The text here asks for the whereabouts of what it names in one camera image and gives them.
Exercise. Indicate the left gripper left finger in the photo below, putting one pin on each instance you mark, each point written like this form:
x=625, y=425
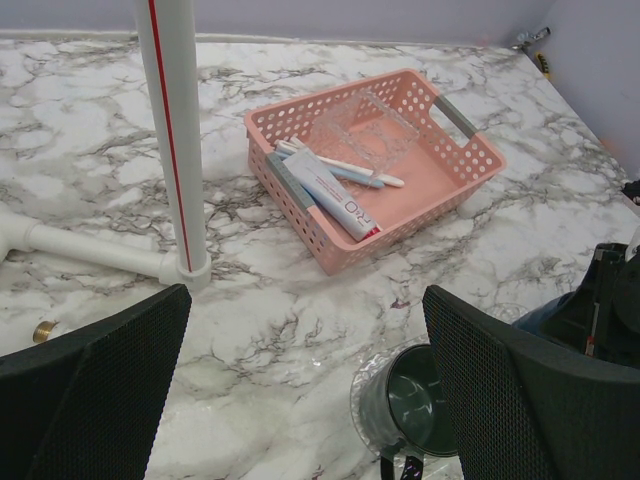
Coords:
x=87, y=404

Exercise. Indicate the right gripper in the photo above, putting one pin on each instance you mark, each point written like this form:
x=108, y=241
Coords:
x=599, y=319

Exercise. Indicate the white toothbrush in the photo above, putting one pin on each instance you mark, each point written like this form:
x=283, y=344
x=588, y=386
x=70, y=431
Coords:
x=289, y=148

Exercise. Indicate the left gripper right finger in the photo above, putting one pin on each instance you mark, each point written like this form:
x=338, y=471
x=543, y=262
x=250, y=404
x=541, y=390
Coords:
x=522, y=407

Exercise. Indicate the yellow black tool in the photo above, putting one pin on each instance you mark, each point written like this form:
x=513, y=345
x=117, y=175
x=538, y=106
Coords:
x=543, y=64

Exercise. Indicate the pink perforated plastic basket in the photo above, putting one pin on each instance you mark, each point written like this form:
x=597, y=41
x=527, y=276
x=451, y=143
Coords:
x=417, y=157

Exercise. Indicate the white pvc pipe frame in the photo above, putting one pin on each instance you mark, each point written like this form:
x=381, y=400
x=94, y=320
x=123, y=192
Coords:
x=166, y=34

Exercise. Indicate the dark green mug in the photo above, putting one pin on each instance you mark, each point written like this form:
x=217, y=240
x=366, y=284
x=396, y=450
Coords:
x=398, y=409

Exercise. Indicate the white toothpaste tube red cap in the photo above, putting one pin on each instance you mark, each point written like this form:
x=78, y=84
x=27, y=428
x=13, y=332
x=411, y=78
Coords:
x=326, y=190

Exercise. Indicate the silver corner bracket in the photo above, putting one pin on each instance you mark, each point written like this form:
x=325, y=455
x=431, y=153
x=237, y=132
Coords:
x=526, y=39

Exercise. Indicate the light blue toothbrush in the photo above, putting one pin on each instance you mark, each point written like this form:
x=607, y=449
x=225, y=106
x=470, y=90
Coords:
x=340, y=173

